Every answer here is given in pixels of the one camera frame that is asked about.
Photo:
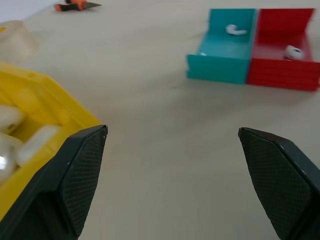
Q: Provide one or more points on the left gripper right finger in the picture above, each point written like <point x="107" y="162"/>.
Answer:
<point x="287" y="190"/>

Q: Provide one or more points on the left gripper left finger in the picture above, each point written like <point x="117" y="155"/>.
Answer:
<point x="50" y="195"/>

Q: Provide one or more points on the yellow plastic bin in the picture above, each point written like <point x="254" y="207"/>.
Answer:
<point x="50" y="100"/>

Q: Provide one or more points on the red plastic tray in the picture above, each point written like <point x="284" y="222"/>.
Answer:
<point x="280" y="75"/>

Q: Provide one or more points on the teal plastic tray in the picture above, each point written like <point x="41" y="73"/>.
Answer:
<point x="220" y="67"/>

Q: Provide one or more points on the translucent tape roll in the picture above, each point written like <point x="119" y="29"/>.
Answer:
<point x="15" y="40"/>

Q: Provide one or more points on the orange black pliers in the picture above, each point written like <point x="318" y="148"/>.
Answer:
<point x="75" y="5"/>

